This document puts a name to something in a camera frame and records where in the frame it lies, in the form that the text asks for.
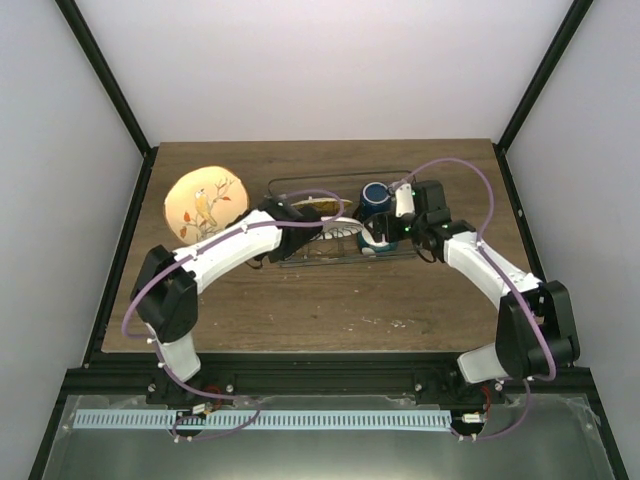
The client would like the blue ceramic mug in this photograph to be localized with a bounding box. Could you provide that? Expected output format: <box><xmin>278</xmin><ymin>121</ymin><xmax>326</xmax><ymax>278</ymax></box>
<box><xmin>354</xmin><ymin>182</ymin><xmax>392</xmax><ymax>222</ymax></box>

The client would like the striped white blue plate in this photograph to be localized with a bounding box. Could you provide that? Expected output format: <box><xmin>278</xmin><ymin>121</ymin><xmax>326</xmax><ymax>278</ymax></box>
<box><xmin>311</xmin><ymin>216</ymin><xmax>364</xmax><ymax>242</ymax></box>

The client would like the round woven bamboo tray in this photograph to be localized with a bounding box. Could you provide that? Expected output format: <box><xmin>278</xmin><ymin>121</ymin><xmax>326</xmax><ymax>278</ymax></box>
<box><xmin>291</xmin><ymin>196</ymin><xmax>353</xmax><ymax>218</ymax></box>

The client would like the round wooden plate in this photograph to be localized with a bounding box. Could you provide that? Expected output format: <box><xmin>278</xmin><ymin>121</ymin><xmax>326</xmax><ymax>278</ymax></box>
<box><xmin>163</xmin><ymin>166</ymin><xmax>250</xmax><ymax>245</ymax></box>

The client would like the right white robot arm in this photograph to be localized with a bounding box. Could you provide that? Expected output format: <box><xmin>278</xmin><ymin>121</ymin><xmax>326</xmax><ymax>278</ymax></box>
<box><xmin>355</xmin><ymin>180</ymin><xmax>580</xmax><ymax>403</ymax></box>

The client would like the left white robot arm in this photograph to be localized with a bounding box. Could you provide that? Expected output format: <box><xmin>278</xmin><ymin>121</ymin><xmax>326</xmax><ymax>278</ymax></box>
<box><xmin>125</xmin><ymin>198</ymin><xmax>323</xmax><ymax>404</ymax></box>

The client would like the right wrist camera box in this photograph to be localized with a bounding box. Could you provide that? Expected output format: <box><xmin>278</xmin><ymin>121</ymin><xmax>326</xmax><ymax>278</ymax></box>
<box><xmin>390</xmin><ymin>182</ymin><xmax>415</xmax><ymax>219</ymax></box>

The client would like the grey wire dish rack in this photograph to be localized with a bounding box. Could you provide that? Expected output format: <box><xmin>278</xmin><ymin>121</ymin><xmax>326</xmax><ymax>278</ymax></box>
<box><xmin>267</xmin><ymin>169</ymin><xmax>416</xmax><ymax>268</ymax></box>

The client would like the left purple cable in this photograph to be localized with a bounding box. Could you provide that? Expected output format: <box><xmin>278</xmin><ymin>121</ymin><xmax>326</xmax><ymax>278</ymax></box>
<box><xmin>121</xmin><ymin>188</ymin><xmax>346</xmax><ymax>444</ymax></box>

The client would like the black right frame post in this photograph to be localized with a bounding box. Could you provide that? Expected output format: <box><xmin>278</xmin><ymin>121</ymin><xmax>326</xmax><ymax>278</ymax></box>
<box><xmin>497</xmin><ymin>0</ymin><xmax>596</xmax><ymax>149</ymax></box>

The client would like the black frame post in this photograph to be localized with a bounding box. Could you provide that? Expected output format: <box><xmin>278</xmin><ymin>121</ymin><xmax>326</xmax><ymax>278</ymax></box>
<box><xmin>54</xmin><ymin>0</ymin><xmax>153</xmax><ymax>156</ymax></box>
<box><xmin>497</xmin><ymin>0</ymin><xmax>596</xmax><ymax>149</ymax></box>

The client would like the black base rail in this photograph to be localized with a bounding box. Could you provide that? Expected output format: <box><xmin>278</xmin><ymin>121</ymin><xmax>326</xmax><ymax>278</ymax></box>
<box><xmin>64</xmin><ymin>349</ymin><xmax>501</xmax><ymax>406</ymax></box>

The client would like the light blue slotted cable duct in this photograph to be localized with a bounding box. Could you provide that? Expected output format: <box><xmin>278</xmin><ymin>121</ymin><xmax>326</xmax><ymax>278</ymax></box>
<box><xmin>72</xmin><ymin>409</ymin><xmax>452</xmax><ymax>432</ymax></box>

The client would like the black left frame post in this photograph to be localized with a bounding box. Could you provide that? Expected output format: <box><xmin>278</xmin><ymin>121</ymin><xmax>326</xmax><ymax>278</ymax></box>
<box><xmin>54</xmin><ymin>0</ymin><xmax>153</xmax><ymax>156</ymax></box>

